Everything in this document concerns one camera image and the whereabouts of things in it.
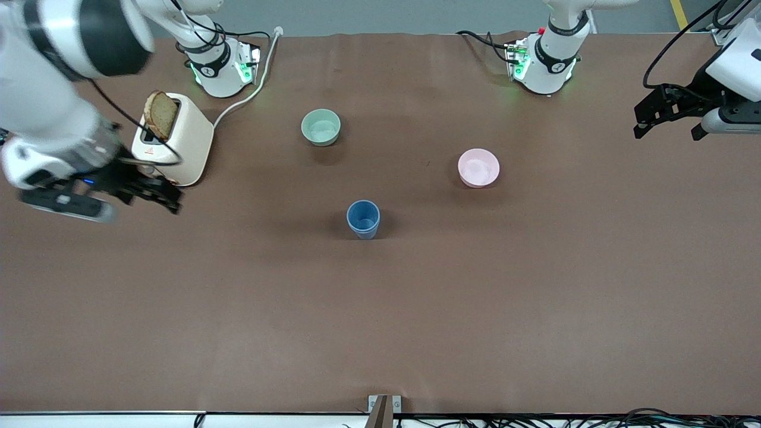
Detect cream white toaster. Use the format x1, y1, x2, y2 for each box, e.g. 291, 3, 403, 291
131, 93, 215, 187

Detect brown bread slice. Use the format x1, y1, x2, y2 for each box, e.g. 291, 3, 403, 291
144, 90, 179, 141

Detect green bowl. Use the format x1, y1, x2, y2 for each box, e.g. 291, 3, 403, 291
300, 109, 342, 147

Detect pink bowl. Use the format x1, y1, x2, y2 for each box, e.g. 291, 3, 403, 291
457, 149, 501, 188

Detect brown table cover mat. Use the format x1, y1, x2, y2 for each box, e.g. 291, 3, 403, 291
0, 31, 761, 415

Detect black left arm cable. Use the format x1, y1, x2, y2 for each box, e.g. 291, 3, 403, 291
643, 0, 733, 91

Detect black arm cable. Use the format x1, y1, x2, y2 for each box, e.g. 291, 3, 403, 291
643, 0, 733, 91
89, 80, 183, 168

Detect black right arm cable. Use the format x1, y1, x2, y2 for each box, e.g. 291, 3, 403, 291
89, 80, 183, 168

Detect white toaster power cable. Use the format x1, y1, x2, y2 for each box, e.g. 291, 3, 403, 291
212, 26, 284, 129

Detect black left base cable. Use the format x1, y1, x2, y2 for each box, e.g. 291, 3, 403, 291
456, 30, 513, 63

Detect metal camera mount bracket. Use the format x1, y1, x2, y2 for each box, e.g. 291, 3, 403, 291
367, 395, 402, 428

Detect black cable bundle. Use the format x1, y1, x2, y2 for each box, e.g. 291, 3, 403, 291
342, 407, 761, 428

